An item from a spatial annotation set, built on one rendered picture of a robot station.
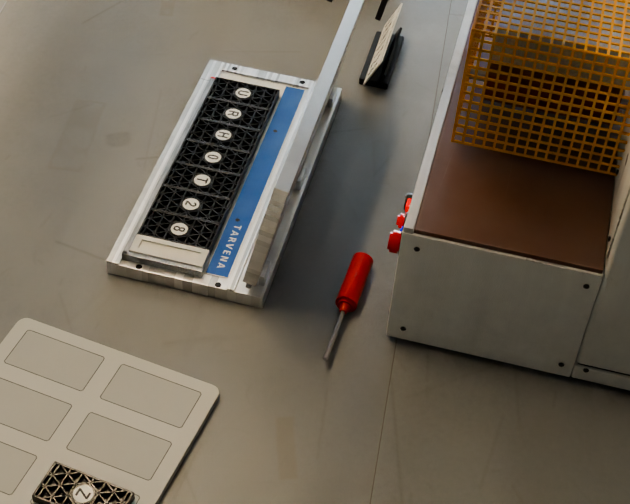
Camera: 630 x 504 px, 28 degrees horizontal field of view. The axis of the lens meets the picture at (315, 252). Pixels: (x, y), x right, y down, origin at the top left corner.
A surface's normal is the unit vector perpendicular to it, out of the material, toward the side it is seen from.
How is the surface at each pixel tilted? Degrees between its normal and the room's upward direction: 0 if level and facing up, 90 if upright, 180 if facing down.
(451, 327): 90
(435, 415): 0
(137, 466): 0
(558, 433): 0
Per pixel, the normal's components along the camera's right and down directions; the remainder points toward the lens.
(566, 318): -0.24, 0.69
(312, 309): 0.06, -0.69
